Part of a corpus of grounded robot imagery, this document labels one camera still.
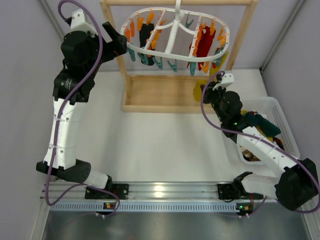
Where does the yellow sock in basket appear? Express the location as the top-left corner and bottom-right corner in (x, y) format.
(257, 126), (277, 142)

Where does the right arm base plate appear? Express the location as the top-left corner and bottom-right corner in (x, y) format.
(217, 183), (264, 200)

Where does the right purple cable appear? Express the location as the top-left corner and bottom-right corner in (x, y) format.
(200, 70), (320, 218)

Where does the white plastic basket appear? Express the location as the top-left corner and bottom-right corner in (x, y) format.
(241, 96), (300, 159)

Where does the teal sock in basket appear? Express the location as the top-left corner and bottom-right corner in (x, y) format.
(243, 111), (281, 138)

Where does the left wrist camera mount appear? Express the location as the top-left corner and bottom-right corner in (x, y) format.
(70, 9), (98, 38)

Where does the wooden hanger stand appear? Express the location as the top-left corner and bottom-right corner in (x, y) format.
(100, 0), (257, 114)

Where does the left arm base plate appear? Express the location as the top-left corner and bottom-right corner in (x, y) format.
(84, 183), (129, 200)

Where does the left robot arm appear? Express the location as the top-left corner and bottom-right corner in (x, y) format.
(36, 22), (127, 189)

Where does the purple cable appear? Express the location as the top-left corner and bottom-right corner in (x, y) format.
(200, 70), (320, 218)
(44, 0), (121, 218)

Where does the yellow sock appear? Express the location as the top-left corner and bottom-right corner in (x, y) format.
(257, 126), (277, 142)
(193, 51), (229, 103)

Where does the grey slotted cable duct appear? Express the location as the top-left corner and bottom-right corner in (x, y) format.
(50, 201), (251, 213)

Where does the white oval clip hanger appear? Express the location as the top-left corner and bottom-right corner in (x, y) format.
(120, 0), (230, 68)

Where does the black sock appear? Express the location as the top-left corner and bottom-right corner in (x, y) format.
(138, 23), (155, 66)

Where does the red sock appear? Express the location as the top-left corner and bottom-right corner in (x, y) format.
(196, 24), (216, 58)

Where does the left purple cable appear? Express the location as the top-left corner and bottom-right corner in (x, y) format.
(44, 0), (121, 218)

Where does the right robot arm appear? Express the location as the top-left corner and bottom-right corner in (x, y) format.
(200, 82), (320, 211)

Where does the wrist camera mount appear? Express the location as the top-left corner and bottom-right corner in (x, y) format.
(213, 73), (234, 89)
(70, 9), (98, 38)

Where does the aluminium rail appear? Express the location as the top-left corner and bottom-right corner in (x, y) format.
(39, 181), (313, 201)

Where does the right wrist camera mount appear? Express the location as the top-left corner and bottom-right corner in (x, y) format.
(213, 73), (234, 89)

